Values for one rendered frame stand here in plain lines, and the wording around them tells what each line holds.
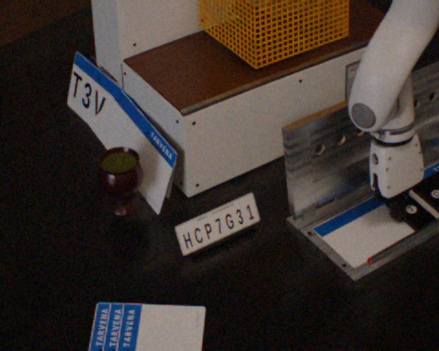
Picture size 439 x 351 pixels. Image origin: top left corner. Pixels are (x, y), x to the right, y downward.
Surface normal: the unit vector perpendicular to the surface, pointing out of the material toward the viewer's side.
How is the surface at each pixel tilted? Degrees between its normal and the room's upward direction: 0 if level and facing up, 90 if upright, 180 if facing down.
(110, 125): 69
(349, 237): 0
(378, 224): 0
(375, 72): 63
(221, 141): 90
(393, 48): 42
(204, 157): 90
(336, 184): 81
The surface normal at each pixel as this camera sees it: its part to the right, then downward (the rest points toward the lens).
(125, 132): -0.83, 0.03
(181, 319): -0.04, -0.77
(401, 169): 0.52, 0.34
